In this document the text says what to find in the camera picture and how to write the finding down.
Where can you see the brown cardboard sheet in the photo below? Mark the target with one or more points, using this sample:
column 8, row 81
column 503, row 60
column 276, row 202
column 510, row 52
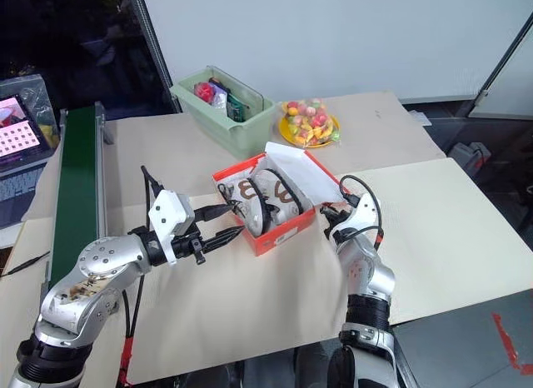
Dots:
column 166, row 155

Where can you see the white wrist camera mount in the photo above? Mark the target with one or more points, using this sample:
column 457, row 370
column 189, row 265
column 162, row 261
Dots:
column 362, row 213
column 170, row 215

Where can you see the pale green plastic bin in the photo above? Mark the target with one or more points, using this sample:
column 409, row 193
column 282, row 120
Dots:
column 225, row 125

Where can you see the white shoe with brown print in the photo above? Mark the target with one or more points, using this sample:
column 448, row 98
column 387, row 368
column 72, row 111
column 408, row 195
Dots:
column 250, row 205
column 285, row 196

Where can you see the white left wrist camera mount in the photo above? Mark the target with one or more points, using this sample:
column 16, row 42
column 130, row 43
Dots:
column 170, row 215

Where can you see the red floor tape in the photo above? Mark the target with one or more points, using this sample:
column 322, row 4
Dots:
column 504, row 334

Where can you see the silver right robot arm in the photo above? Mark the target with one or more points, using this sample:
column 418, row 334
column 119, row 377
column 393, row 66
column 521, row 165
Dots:
column 366, row 271

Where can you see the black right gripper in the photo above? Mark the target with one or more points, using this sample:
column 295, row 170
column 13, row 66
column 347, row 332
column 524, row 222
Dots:
column 339, row 221

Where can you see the clear bag of toy fruit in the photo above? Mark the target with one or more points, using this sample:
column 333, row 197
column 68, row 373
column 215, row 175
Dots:
column 310, row 118

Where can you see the aluminium frame post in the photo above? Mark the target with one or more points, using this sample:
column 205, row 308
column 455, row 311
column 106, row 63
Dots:
column 154, row 51

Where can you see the green conveyor belt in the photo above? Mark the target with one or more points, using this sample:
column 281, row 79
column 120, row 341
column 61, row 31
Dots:
column 79, row 188

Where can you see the red cardboard shoe box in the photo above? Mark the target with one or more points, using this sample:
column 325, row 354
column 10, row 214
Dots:
column 287, row 234

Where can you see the red toy fruit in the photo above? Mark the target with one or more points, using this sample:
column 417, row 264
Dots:
column 202, row 90

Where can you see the clear plastic bag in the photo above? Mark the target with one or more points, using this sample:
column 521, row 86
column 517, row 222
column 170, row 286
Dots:
column 41, row 92

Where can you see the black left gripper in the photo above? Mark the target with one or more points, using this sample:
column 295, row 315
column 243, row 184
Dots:
column 187, row 246

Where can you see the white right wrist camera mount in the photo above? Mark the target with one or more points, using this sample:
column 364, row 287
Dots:
column 362, row 213

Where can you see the cream board sheet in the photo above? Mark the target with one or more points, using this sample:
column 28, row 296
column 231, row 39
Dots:
column 458, row 246

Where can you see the grey floor device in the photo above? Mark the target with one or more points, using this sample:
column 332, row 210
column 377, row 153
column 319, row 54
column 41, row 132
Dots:
column 468, row 155

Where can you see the black pen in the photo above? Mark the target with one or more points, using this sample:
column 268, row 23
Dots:
column 25, row 263

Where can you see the open laptop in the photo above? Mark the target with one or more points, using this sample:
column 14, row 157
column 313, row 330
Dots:
column 16, row 155

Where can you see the yellow plate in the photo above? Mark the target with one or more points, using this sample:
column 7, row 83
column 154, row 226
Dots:
column 286, row 134

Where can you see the black diagonal frame bar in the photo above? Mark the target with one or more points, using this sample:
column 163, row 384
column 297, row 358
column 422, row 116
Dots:
column 495, row 67

